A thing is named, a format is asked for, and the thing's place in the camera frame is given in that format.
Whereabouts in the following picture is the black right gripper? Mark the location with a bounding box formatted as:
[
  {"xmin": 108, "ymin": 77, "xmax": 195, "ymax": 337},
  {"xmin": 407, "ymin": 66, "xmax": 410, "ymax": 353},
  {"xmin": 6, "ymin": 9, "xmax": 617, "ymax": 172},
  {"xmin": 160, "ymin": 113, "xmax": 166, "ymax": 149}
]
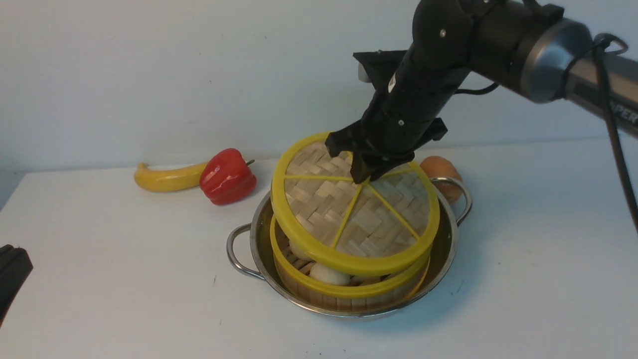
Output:
[{"xmin": 325, "ymin": 47, "xmax": 469, "ymax": 184}]

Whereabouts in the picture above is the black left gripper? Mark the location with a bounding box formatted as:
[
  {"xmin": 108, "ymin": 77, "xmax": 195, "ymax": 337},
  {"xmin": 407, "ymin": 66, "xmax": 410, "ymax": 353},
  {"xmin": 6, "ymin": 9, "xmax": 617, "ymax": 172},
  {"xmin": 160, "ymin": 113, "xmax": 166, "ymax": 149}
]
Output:
[{"xmin": 0, "ymin": 245, "xmax": 33, "ymax": 322}]

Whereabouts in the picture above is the yellow woven bamboo steamer lid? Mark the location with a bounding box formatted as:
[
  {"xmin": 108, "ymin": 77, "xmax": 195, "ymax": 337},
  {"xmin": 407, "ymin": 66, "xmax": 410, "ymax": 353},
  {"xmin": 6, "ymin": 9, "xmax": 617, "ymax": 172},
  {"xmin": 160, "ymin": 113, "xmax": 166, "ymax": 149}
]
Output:
[{"xmin": 271, "ymin": 133, "xmax": 441, "ymax": 276}]

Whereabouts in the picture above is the yellow rimmed bamboo steamer basket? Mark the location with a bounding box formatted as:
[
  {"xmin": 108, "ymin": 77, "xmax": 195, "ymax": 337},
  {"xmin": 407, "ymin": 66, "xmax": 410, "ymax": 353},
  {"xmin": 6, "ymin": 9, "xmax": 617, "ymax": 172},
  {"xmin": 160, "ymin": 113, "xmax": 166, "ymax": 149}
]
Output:
[{"xmin": 269, "ymin": 219, "xmax": 430, "ymax": 312}]

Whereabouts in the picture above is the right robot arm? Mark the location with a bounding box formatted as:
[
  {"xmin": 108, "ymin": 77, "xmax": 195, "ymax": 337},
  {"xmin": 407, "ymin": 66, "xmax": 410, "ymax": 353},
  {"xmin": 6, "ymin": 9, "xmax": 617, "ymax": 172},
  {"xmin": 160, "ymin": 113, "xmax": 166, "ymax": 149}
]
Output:
[{"xmin": 325, "ymin": 0, "xmax": 637, "ymax": 183}]

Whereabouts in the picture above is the stainless steel pot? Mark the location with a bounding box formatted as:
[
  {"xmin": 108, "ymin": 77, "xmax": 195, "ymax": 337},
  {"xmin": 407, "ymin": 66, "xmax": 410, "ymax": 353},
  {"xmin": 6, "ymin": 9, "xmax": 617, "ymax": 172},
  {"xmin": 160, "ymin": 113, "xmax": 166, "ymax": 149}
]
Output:
[{"xmin": 226, "ymin": 177, "xmax": 474, "ymax": 322}]

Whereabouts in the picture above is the brown potato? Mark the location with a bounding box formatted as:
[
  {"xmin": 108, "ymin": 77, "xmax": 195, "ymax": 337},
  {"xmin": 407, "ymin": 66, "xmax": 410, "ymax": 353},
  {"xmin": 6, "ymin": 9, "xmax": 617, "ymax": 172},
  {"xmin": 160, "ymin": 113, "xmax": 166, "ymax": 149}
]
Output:
[{"xmin": 420, "ymin": 156, "xmax": 463, "ymax": 204}]

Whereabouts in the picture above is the white round bun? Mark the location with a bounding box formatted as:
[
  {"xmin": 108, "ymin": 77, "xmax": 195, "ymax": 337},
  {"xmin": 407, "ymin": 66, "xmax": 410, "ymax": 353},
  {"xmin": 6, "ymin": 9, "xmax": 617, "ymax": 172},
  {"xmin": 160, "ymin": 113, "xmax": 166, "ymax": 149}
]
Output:
[
  {"xmin": 289, "ymin": 239, "xmax": 315, "ymax": 263},
  {"xmin": 309, "ymin": 263, "xmax": 351, "ymax": 286}
]

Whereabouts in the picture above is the red bell pepper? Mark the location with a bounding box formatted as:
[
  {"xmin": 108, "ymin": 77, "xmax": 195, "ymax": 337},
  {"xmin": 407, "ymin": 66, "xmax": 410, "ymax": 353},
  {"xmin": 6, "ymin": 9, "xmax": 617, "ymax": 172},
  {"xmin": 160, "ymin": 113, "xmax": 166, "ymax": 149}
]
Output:
[{"xmin": 199, "ymin": 148, "xmax": 257, "ymax": 206}]

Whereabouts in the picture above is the yellow banana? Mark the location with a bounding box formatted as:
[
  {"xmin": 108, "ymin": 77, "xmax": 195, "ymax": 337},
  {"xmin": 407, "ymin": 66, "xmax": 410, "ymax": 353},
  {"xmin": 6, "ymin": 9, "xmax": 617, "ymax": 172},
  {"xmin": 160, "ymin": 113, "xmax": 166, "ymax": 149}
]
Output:
[{"xmin": 134, "ymin": 162, "xmax": 207, "ymax": 193}]

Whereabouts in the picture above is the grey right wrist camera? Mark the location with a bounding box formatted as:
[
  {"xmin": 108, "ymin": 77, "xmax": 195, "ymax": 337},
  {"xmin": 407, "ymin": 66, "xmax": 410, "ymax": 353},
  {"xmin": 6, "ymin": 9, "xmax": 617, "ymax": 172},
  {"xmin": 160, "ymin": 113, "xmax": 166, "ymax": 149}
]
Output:
[{"xmin": 353, "ymin": 50, "xmax": 407, "ymax": 90}]

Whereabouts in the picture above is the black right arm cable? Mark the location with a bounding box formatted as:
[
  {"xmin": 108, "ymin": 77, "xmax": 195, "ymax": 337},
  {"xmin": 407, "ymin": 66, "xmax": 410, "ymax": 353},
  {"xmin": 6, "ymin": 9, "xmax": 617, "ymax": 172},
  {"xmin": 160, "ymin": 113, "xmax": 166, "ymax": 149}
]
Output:
[{"xmin": 454, "ymin": 33, "xmax": 638, "ymax": 235}]

